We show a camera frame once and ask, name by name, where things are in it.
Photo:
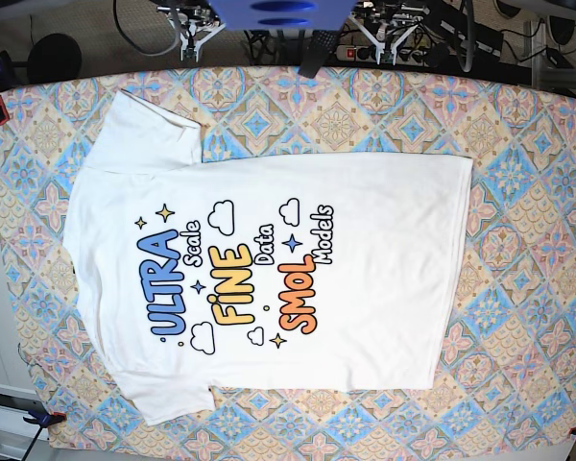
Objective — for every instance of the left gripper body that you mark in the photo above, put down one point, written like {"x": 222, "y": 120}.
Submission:
{"x": 385, "y": 28}

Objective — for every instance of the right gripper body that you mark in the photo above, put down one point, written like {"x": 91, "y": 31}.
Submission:
{"x": 197, "y": 27}

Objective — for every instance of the white printed T-shirt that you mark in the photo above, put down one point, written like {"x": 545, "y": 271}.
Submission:
{"x": 309, "y": 271}

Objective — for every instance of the black power strip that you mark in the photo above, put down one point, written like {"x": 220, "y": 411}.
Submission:
{"x": 368, "y": 54}

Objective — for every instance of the black round stand base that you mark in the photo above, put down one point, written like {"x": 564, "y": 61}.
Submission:
{"x": 54, "y": 58}

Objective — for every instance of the patterned tile tablecloth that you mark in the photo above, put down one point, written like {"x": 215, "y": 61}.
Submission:
{"x": 506, "y": 381}

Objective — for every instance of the blue clamp lower left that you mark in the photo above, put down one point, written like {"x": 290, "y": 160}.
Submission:
{"x": 44, "y": 419}

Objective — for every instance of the white cabinet lower left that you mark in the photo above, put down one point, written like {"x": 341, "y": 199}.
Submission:
{"x": 16, "y": 434}

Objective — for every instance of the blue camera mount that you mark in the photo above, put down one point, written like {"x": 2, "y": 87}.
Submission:
{"x": 283, "y": 14}

